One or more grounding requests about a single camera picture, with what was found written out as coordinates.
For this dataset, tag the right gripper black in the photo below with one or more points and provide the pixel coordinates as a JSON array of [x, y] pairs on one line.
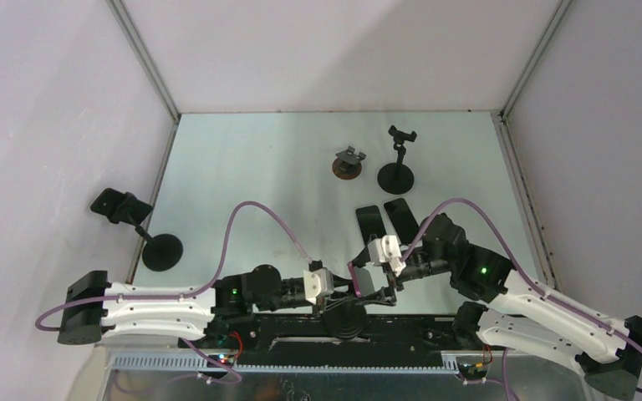
[[384, 296]]

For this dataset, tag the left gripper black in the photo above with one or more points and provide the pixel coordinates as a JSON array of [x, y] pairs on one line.
[[335, 303]]

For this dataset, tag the small teal phone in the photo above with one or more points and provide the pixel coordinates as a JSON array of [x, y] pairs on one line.
[[370, 223]]

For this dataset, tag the black smartphone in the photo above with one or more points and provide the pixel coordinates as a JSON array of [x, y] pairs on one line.
[[402, 219]]

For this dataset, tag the black round-base phone stand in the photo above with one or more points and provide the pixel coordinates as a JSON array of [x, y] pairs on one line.
[[396, 178]]

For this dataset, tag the black phone pink case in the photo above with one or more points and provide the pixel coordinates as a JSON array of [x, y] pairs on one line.
[[362, 280]]

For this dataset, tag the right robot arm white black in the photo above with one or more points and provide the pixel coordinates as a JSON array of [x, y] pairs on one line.
[[506, 308]]

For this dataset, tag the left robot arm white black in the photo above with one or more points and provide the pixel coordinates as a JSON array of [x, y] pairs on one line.
[[97, 308]]

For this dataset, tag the brown round phone stand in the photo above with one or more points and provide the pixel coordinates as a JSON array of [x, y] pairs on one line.
[[347, 164]]

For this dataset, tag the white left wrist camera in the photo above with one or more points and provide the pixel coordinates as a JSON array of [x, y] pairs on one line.
[[318, 282]]

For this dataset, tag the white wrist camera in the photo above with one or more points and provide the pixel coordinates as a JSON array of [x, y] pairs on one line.
[[386, 250], [318, 282]]

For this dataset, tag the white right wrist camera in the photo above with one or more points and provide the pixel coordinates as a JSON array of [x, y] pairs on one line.
[[386, 250]]

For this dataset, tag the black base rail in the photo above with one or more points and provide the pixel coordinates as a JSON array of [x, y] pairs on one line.
[[389, 341]]

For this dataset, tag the grey cable duct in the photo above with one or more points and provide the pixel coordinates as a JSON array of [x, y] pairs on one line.
[[194, 364]]

